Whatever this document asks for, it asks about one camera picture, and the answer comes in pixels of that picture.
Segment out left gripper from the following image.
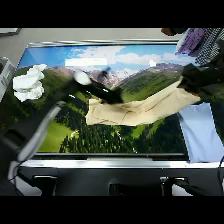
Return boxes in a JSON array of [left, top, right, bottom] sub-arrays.
[[99, 86, 125, 105]]

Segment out beige trousers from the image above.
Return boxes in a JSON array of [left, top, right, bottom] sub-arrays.
[[85, 79, 202, 127]]

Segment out brown clothes hanger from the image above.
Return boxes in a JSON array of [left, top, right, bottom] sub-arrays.
[[161, 27, 188, 37]]

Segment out purple garment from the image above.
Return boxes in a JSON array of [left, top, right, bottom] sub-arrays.
[[175, 27, 207, 57]]

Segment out light blue garment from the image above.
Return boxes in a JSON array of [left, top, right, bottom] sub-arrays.
[[177, 102, 224, 164]]

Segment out black and white checked garment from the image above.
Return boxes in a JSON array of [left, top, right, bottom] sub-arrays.
[[194, 27, 224, 66]]

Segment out silver frame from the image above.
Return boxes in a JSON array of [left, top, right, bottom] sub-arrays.
[[16, 156, 224, 197]]

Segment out black cable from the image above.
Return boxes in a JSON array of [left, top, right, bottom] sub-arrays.
[[216, 154, 224, 193]]

